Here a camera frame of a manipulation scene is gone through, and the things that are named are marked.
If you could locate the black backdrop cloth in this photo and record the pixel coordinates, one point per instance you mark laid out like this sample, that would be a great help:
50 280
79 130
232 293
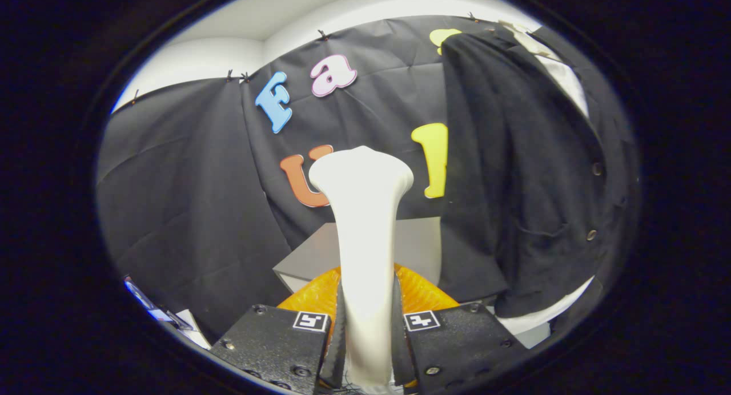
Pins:
183 184

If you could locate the white paper sheet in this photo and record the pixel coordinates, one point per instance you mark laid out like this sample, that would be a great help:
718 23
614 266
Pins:
193 327

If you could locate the grey cabinet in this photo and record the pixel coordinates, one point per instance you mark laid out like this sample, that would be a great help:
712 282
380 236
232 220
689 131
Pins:
311 258

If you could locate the white blue panel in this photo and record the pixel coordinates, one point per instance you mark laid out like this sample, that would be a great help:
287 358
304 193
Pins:
151 309

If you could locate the white garment steamer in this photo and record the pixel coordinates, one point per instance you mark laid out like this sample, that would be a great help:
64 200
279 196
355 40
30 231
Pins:
365 241

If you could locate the black jacket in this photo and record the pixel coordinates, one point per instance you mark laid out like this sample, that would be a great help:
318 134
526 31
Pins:
514 184

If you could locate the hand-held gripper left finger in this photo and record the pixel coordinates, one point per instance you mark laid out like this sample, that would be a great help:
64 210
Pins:
337 355

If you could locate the white torso form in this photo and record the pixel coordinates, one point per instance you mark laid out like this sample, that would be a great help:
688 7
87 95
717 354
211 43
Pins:
542 318

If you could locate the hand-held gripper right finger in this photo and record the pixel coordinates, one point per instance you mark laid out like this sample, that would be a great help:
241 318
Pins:
400 355

